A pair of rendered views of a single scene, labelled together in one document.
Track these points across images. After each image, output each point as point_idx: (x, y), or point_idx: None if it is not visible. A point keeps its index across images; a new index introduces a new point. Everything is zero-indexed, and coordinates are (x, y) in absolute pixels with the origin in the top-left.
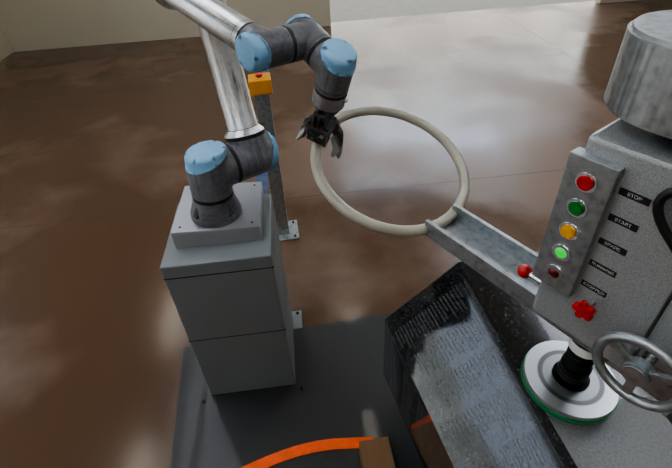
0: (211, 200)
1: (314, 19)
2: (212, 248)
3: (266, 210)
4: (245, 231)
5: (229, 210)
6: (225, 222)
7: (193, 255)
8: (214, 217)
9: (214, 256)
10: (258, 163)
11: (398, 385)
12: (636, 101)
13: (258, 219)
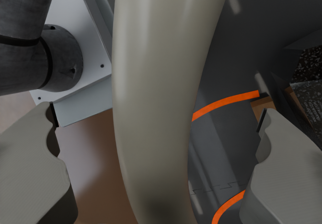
0: (35, 88)
1: None
2: (86, 95)
3: (103, 7)
4: (103, 78)
5: (66, 69)
6: (74, 81)
7: (76, 108)
8: (59, 88)
9: (94, 106)
10: (30, 2)
11: (294, 107)
12: None
13: (106, 56)
